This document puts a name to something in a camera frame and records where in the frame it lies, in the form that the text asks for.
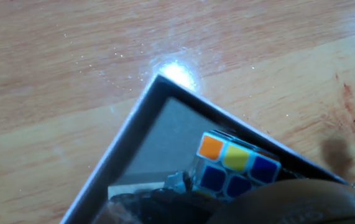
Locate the pink square gift box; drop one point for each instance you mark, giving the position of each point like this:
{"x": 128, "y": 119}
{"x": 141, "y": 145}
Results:
{"x": 146, "y": 115}

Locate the small Rubik's cube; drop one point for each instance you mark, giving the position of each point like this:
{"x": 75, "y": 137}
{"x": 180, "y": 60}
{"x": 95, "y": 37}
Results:
{"x": 236, "y": 158}

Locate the orange wooden board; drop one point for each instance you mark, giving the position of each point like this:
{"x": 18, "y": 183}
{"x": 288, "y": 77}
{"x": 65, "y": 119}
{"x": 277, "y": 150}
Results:
{"x": 71, "y": 62}

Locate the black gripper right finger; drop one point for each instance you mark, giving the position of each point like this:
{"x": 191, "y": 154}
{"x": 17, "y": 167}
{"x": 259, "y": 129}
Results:
{"x": 289, "y": 205}

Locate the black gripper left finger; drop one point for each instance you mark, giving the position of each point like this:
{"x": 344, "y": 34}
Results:
{"x": 171, "y": 208}

